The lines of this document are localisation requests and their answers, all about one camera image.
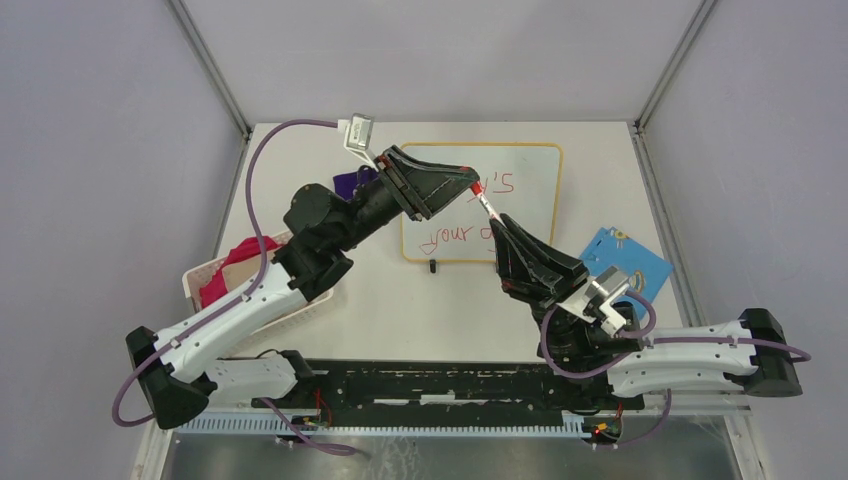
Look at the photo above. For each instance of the beige cloth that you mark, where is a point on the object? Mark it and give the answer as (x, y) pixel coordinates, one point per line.
(235, 274)

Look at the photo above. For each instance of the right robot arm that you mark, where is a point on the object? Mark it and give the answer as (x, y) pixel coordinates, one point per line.
(596, 327)

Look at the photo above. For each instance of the red capped whiteboard marker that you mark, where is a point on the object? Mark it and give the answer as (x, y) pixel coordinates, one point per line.
(491, 212)

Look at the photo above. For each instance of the white slotted cable duct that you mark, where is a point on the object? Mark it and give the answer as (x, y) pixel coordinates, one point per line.
(269, 423)

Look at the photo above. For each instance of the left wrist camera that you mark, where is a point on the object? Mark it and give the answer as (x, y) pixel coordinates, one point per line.
(357, 131)

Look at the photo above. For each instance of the purple cloth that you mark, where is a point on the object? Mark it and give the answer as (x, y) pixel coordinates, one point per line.
(346, 184)

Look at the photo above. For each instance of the left aluminium frame post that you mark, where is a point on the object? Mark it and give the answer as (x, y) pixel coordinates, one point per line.
(205, 57)

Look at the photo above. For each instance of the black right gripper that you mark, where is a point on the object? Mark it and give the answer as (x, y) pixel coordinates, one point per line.
(530, 270)

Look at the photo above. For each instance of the red cloth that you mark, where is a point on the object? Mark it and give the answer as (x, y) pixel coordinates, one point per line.
(214, 289)

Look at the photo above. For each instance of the blue cartoon print cloth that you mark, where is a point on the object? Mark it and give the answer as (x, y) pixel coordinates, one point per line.
(648, 271)

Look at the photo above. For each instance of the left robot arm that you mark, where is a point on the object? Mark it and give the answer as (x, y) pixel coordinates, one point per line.
(180, 369)

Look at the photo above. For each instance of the white plastic basket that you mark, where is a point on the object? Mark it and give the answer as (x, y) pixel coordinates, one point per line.
(271, 327)

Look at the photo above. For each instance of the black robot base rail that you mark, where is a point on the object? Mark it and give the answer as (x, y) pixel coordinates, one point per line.
(360, 393)

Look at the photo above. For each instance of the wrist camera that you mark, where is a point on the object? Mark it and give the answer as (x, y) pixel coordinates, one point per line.
(593, 302)
(357, 131)

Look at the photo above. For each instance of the yellow framed whiteboard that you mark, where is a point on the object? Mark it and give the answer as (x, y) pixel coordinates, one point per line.
(520, 179)

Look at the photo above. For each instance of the grey aluminium frame post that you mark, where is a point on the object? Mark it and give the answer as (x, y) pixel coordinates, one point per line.
(690, 35)

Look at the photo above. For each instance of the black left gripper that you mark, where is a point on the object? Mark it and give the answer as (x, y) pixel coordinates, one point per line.
(424, 187)

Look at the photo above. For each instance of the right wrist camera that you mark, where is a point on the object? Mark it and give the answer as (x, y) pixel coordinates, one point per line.
(593, 302)

